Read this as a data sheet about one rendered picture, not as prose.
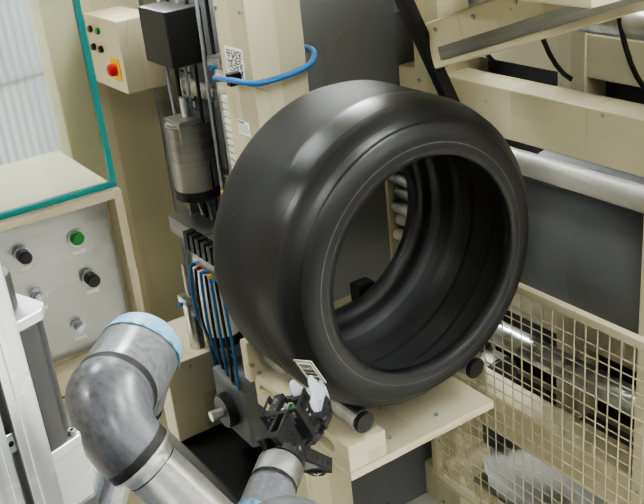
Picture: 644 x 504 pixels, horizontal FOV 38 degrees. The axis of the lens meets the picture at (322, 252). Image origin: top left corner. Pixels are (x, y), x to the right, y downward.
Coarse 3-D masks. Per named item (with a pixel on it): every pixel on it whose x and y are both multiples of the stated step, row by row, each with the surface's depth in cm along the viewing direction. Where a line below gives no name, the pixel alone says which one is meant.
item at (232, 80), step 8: (312, 48) 191; (312, 56) 189; (304, 64) 187; (312, 64) 188; (232, 72) 188; (288, 72) 185; (296, 72) 186; (216, 80) 194; (224, 80) 188; (232, 80) 185; (240, 80) 184; (248, 80) 183; (256, 80) 183; (264, 80) 183; (272, 80) 184; (280, 80) 185
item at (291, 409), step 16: (272, 400) 154; (288, 400) 153; (304, 400) 153; (272, 416) 150; (288, 416) 149; (304, 416) 150; (272, 432) 146; (288, 432) 147; (304, 432) 150; (320, 432) 153; (288, 448) 145; (304, 464) 146
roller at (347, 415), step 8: (264, 360) 203; (280, 368) 197; (288, 376) 195; (336, 408) 181; (344, 408) 179; (352, 408) 178; (360, 408) 178; (344, 416) 179; (352, 416) 177; (360, 416) 176; (368, 416) 177; (352, 424) 177; (360, 424) 177; (368, 424) 178; (360, 432) 178
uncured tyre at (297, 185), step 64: (320, 128) 160; (384, 128) 157; (448, 128) 163; (256, 192) 162; (320, 192) 154; (448, 192) 202; (512, 192) 176; (256, 256) 160; (320, 256) 155; (448, 256) 204; (512, 256) 181; (256, 320) 165; (320, 320) 159; (384, 320) 204; (448, 320) 197; (384, 384) 172
